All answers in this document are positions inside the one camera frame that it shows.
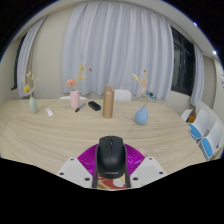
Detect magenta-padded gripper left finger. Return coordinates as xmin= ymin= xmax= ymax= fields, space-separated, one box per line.
xmin=56 ymin=143 xmax=100 ymax=189

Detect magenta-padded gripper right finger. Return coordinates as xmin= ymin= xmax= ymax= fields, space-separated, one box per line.
xmin=123 ymin=143 xmax=168 ymax=189

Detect green vase with yellow flowers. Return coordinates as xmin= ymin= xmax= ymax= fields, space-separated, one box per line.
xmin=21 ymin=70 xmax=40 ymax=115

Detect pink vase with orange flowers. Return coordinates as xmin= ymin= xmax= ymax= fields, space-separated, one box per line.
xmin=65 ymin=63 xmax=93 ymax=111

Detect dark marker pen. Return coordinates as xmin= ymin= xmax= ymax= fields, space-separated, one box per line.
xmin=74 ymin=102 xmax=87 ymax=113

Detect wide white curtain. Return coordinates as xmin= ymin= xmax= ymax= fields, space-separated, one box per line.
xmin=60 ymin=0 xmax=175 ymax=101

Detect blue vase with dried flowers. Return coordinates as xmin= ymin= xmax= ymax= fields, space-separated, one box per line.
xmin=131 ymin=69 xmax=157 ymax=126

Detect copper metal drink bottle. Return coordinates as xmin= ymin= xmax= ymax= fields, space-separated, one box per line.
xmin=102 ymin=84 xmax=116 ymax=119

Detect small black case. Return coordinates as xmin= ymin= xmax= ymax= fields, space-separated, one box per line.
xmin=87 ymin=100 xmax=102 ymax=112

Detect white chairs with blue seats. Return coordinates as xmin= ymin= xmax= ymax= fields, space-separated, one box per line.
xmin=180 ymin=108 xmax=224 ymax=162

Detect black computer mouse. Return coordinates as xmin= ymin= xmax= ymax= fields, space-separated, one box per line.
xmin=96 ymin=135 xmax=128 ymax=179

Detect dark framed window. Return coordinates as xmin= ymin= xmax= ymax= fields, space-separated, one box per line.
xmin=170 ymin=26 xmax=197 ymax=97
xmin=10 ymin=33 xmax=28 ymax=91

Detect narrow white curtain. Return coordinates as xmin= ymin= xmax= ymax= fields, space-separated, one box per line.
xmin=189 ymin=43 xmax=205 ymax=107
xmin=16 ymin=16 xmax=48 ymax=99

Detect small white remote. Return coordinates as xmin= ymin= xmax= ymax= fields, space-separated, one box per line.
xmin=45 ymin=107 xmax=55 ymax=118

